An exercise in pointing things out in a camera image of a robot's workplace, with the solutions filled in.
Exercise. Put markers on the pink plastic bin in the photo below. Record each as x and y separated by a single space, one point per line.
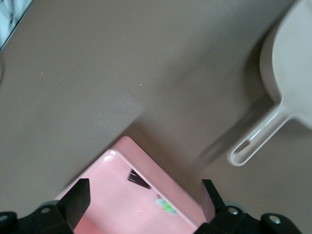
114 195

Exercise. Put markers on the beige plastic dustpan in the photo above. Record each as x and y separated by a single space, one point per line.
292 61

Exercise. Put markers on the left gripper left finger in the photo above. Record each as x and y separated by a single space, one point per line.
48 219

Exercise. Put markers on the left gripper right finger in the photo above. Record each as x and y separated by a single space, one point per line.
231 221

